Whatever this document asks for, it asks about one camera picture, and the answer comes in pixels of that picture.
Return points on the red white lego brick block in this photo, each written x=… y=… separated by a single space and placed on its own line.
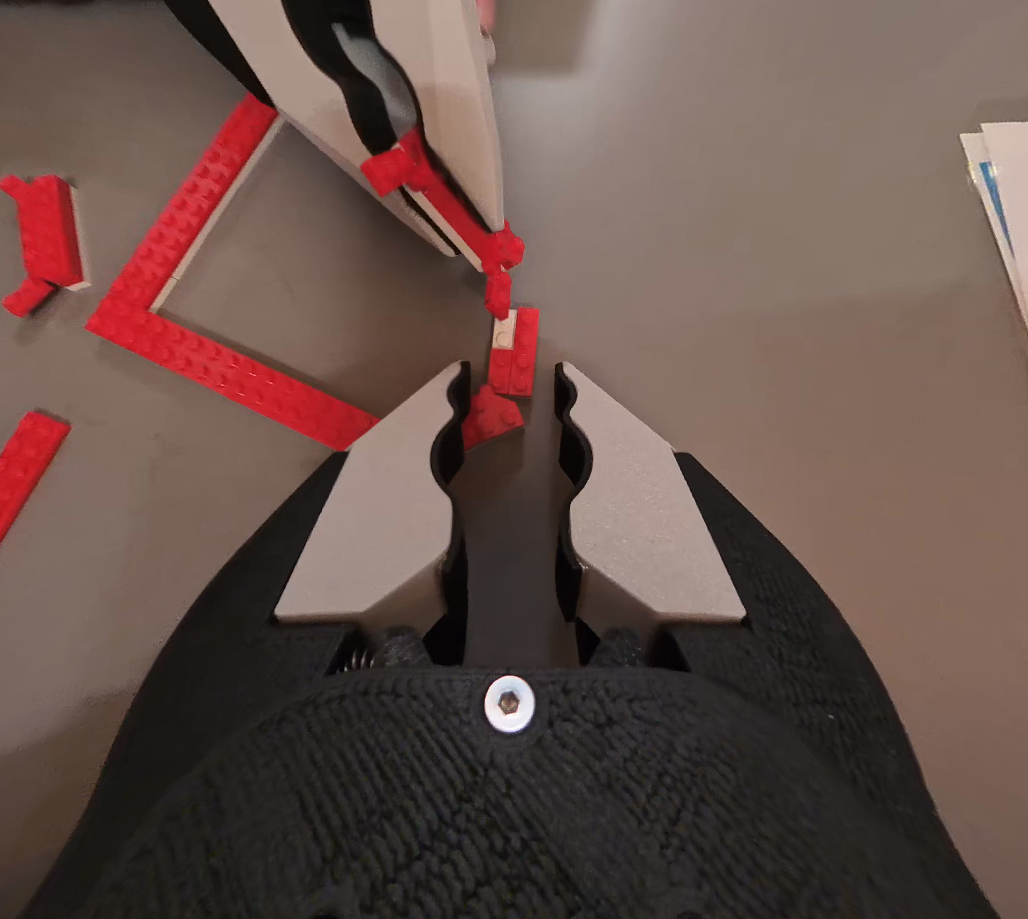
x=48 y=228

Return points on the short red white lego assembly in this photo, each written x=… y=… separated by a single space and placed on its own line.
x=514 y=361

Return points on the long red white lego strip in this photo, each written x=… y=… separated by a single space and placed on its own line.
x=470 y=216

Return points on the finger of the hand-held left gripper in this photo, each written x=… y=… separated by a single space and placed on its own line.
x=257 y=20
x=442 y=52

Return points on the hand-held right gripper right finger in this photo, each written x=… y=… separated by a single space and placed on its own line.
x=642 y=525

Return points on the white printed paper sheets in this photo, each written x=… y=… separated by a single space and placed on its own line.
x=1008 y=204

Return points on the red lego wedge piece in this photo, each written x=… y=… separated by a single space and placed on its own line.
x=491 y=417

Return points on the flat red lego plate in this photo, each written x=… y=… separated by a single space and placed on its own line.
x=28 y=465

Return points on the red L-shaped lego frame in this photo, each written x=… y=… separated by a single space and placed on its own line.
x=201 y=212

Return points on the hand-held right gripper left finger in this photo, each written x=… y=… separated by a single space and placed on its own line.
x=377 y=525

